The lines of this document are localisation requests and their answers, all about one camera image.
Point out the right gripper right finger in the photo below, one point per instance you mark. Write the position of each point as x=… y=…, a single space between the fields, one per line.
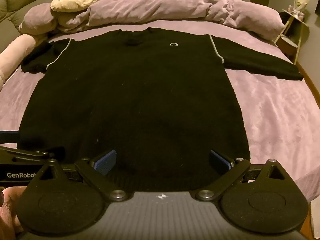
x=258 y=198

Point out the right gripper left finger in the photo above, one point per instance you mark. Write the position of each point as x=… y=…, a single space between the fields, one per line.
x=52 y=204

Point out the black knit sweater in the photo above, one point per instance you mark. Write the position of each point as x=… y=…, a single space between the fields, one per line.
x=161 y=99

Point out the person's left hand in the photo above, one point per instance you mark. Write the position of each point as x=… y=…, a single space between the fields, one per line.
x=10 y=224

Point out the purple pillow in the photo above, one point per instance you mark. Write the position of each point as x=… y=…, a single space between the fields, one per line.
x=39 y=20

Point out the wooden bedside shelf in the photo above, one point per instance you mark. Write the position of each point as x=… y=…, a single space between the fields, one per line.
x=292 y=37

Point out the green padded headboard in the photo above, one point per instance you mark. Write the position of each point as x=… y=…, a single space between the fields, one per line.
x=12 y=15

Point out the cream face plush cushion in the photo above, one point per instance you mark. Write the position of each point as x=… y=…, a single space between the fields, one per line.
x=71 y=5

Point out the purple rumpled duvet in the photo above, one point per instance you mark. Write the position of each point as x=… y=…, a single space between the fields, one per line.
x=262 y=20

